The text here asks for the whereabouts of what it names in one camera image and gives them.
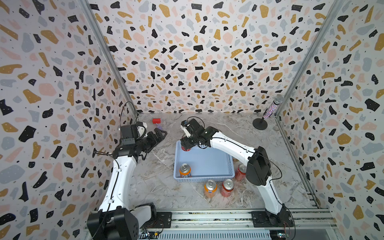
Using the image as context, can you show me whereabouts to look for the red soda can front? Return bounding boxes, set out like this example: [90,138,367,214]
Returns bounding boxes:
[221,179,235,198]

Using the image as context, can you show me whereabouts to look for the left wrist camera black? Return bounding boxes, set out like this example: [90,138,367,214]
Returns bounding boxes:
[120,125,139,146]

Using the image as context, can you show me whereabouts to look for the aluminium corner post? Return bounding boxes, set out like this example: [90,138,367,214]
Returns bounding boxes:
[275,0,344,120]
[78,0,139,118]

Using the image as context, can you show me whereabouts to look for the red soda can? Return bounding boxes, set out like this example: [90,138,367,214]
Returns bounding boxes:
[235,164,247,182]
[221,179,235,198]

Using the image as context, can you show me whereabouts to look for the black microphone stand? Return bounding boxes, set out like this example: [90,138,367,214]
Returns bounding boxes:
[253,118,268,130]

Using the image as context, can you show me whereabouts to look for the glittery purple microphone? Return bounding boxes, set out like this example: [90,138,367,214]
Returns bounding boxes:
[263,94,285,119]

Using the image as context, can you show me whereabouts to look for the aluminium corner post right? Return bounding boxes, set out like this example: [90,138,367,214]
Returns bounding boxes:
[275,0,344,120]

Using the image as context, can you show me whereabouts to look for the light blue plastic basket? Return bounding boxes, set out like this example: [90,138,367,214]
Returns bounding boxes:
[174,141,235,182]

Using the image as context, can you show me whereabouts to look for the red cola can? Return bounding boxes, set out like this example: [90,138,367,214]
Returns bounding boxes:
[181,146,191,152]

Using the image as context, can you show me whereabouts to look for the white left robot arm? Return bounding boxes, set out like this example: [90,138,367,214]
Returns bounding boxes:
[87,124,167,240]

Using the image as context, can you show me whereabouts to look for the orange soda can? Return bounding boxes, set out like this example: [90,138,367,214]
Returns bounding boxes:
[204,180,217,198]
[179,164,192,178]

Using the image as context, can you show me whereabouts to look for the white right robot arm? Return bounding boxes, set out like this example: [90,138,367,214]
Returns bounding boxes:
[181,119,291,227]

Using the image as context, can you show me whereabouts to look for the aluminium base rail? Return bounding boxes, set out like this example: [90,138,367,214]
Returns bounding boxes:
[134,209,343,240]

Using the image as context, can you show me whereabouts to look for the aluminium corner post left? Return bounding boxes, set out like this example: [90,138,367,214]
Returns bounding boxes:
[78,0,139,118]

